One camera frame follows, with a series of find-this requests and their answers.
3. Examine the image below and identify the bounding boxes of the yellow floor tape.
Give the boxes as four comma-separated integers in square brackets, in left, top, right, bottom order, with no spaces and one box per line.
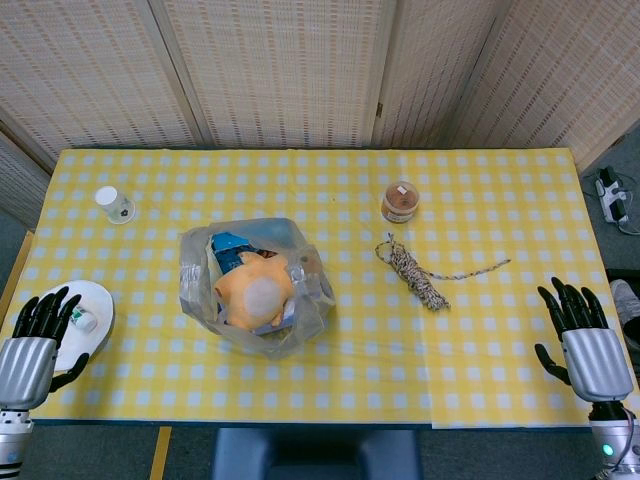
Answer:
[149,425,174,480]

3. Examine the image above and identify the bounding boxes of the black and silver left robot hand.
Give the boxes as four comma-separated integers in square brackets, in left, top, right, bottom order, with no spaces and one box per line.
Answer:
[0,285,91,412]

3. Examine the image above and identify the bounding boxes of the beige woven folding screen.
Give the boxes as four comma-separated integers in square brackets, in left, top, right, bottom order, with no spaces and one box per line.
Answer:
[0,0,640,174]

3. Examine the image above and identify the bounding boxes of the clear plastic bag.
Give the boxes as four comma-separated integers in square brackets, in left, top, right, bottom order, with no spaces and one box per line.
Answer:
[178,217,337,361]

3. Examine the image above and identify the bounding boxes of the yellow and white checked tablecloth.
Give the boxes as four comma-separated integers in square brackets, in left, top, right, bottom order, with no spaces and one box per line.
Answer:
[2,147,639,430]

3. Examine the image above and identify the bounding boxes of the speckled braided rope bundle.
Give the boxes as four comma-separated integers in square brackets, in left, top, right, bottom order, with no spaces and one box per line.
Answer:
[374,232,512,312]

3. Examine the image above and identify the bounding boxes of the clear jar with orange contents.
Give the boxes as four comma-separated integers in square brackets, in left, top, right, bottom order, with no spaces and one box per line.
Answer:
[380,180,420,225]

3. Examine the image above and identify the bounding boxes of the white plate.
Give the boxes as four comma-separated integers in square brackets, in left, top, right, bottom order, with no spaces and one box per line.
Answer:
[47,279,116,374]

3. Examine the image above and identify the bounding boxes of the white power strip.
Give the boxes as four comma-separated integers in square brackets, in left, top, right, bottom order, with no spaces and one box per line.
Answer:
[594,168,632,225]

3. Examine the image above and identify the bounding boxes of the orange plush toy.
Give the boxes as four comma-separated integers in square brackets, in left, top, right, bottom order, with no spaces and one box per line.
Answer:
[213,249,294,331]

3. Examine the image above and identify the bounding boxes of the blue box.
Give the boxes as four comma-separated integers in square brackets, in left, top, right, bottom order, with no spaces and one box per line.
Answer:
[207,230,266,281]

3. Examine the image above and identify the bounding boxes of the white paper cup with flower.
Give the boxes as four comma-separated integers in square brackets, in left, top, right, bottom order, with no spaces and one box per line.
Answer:
[94,185,137,226]

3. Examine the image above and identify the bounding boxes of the small white bottle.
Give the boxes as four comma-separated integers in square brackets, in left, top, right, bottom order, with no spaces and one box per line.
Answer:
[69,305,99,333]

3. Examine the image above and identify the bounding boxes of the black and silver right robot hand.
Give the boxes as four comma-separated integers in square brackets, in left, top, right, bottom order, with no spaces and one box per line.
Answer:
[533,276,635,405]

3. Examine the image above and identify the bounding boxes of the grey shoe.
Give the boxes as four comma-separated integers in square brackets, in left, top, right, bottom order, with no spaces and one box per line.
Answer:
[608,278,640,346]

